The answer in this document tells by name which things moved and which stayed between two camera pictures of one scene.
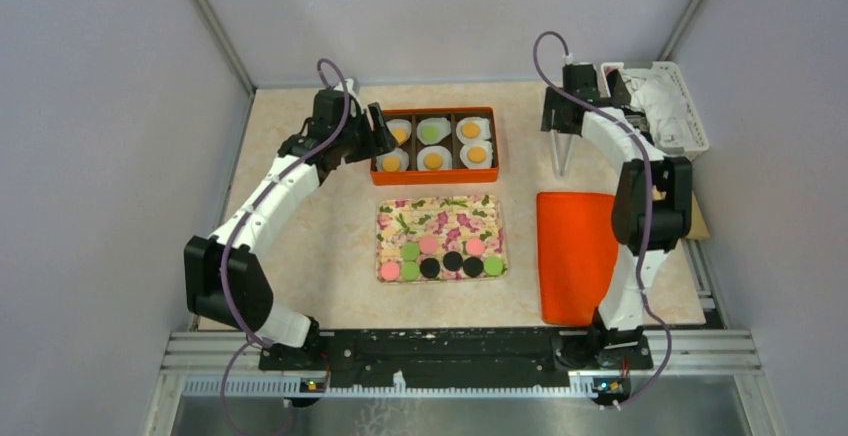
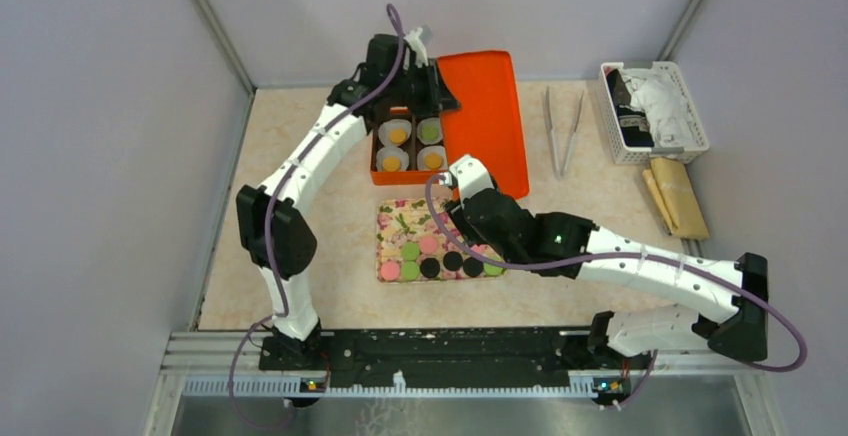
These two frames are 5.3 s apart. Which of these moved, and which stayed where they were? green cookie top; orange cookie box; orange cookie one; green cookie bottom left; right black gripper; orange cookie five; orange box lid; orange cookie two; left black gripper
Moved: left black gripper; orange box lid; right black gripper
Stayed: orange cookie one; orange cookie box; green cookie bottom left; orange cookie two; orange cookie five; green cookie top
